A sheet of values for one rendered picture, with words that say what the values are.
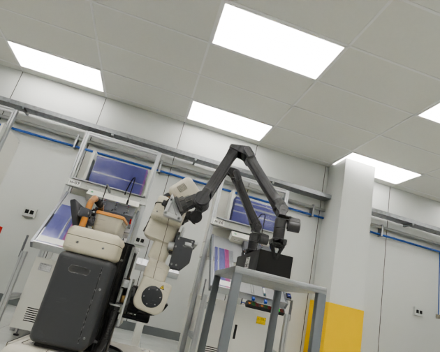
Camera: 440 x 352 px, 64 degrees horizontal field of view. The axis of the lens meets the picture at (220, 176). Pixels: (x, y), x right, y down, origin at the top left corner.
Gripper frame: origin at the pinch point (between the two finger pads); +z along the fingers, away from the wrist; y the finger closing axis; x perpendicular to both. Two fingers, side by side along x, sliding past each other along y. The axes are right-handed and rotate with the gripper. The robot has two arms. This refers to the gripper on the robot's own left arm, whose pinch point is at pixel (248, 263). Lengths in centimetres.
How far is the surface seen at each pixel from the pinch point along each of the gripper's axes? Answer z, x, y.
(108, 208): -30, 116, 100
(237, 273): 11, 18, -64
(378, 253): -84, -266, 295
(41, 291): 50, 147, 94
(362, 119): -207, -134, 128
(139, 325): 59, 62, 79
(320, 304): 17, -23, -63
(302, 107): -208, -62, 139
